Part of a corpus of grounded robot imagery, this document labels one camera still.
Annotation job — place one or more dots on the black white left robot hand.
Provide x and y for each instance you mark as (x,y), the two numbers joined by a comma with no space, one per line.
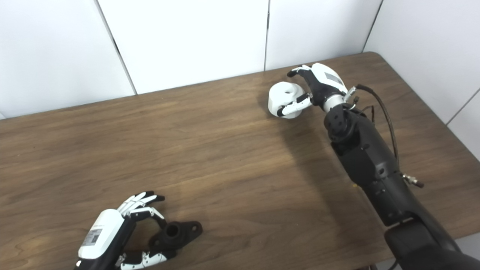
(103,232)

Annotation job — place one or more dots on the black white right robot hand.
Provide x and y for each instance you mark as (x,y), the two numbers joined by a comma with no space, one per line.
(322,82)

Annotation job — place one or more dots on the round white piece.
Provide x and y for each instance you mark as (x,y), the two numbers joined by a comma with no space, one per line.
(281,97)

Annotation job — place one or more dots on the black flanged holder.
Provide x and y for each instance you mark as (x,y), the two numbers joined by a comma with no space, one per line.
(176,232)

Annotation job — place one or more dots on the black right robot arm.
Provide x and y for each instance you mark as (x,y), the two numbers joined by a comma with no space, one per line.
(371,161)

